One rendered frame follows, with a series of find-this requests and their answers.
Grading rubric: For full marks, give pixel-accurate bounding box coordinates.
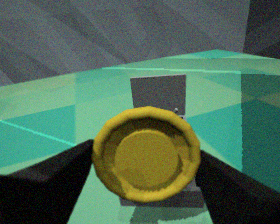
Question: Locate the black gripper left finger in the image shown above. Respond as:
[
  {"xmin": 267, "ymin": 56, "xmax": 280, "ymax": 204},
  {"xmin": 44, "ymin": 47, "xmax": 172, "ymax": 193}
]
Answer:
[{"xmin": 0, "ymin": 139, "xmax": 94, "ymax": 224}]

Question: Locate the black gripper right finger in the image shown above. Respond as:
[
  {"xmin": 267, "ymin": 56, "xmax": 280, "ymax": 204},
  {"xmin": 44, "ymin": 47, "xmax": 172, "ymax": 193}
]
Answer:
[{"xmin": 196, "ymin": 150, "xmax": 280, "ymax": 224}]

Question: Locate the yellow plate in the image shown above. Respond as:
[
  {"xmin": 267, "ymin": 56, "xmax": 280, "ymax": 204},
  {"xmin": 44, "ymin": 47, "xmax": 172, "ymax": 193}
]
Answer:
[{"xmin": 91, "ymin": 106, "xmax": 201, "ymax": 203}]

